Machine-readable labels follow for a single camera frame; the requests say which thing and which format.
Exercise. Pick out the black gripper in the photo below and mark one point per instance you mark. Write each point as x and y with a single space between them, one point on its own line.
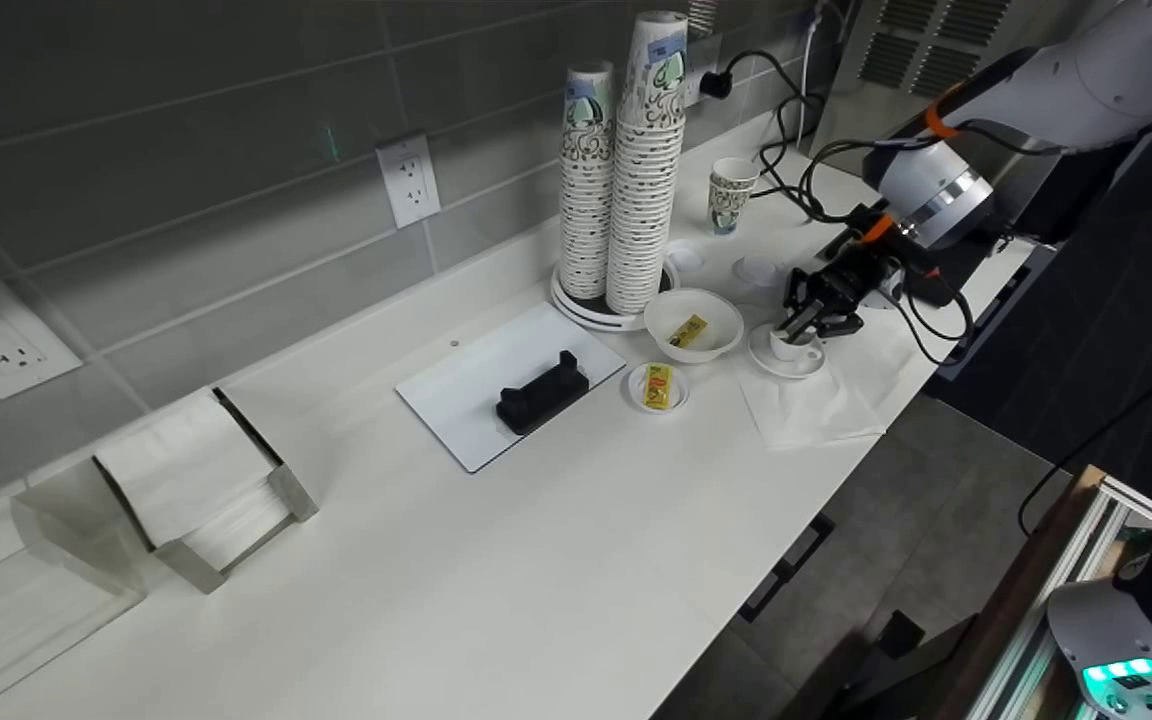
858 271

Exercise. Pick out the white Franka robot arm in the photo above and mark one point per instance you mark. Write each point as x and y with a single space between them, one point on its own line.
1098 64

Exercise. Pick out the white tea cup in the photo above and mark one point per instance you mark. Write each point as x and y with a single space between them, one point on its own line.
786 355

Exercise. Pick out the single patterned paper cup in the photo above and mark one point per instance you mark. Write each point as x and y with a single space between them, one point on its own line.
734 199

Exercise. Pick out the tall patterned paper cup stack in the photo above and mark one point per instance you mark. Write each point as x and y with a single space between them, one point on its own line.
646 172

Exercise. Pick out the short patterned paper cup stack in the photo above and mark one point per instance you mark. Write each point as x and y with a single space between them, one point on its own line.
585 184

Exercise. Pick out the yellow food piece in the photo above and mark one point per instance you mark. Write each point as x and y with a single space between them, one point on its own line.
659 387
689 333

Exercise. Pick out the white bowl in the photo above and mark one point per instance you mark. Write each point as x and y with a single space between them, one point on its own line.
660 337

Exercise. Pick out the small white plate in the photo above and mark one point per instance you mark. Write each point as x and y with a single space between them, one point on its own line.
637 391

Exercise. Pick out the grey metal appliance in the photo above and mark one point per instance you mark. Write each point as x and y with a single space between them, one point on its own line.
898 55

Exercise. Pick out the black holder block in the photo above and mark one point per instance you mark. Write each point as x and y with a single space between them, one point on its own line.
542 395

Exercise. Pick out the white tray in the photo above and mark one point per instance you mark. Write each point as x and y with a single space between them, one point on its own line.
470 403

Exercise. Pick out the white device with green light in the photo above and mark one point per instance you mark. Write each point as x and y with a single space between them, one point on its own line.
1138 642

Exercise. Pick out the metal napkin dispenser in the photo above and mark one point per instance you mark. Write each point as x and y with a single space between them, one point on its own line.
189 487

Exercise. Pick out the clear acrylic holder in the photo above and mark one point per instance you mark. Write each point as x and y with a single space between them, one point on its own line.
19 627

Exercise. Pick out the wooden frame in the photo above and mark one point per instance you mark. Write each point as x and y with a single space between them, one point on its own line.
1029 601

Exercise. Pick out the white wall outlet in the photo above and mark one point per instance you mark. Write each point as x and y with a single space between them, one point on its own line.
0 341
408 183

